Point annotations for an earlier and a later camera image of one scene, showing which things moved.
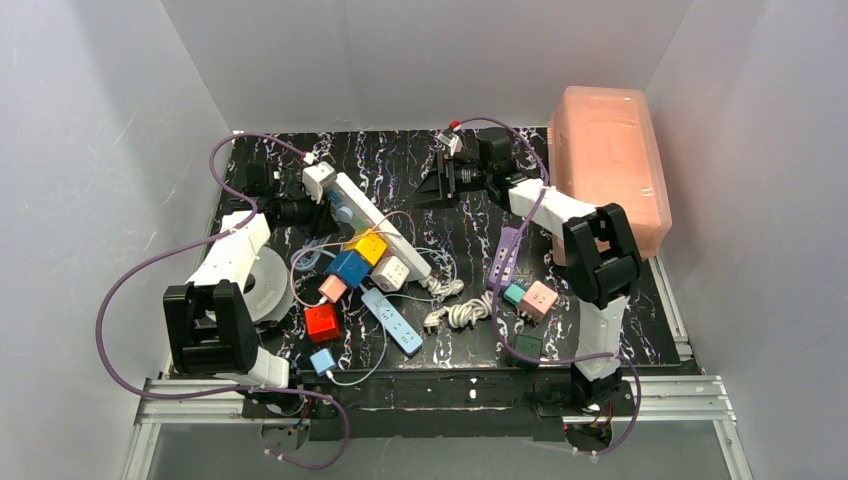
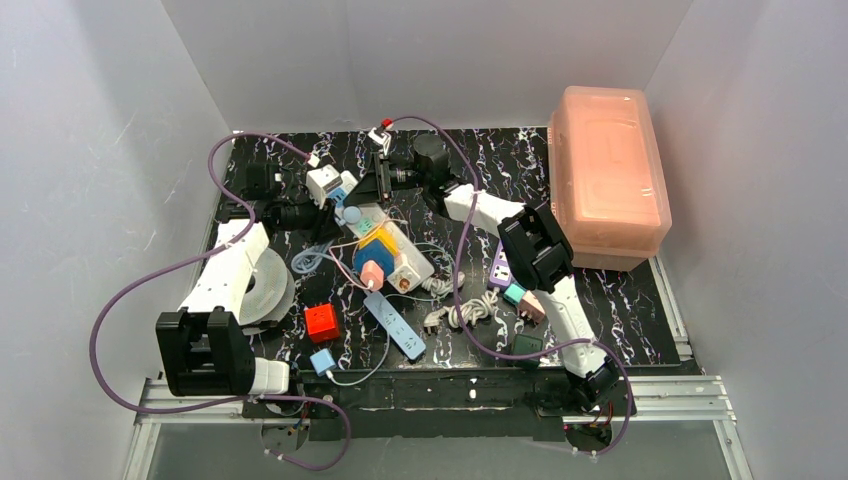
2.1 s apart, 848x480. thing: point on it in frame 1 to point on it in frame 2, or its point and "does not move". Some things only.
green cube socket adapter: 528,346 does not move
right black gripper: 448,177 to 380,182
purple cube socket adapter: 506,242 does not move
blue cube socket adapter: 350,267 to 376,251
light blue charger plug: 322,361 does not move
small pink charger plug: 332,288 to 372,271
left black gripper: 318,212 does not move
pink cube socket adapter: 537,301 does not move
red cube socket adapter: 322,323 does not move
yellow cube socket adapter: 369,245 to 383,235
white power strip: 350,203 does not move
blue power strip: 390,320 does not move
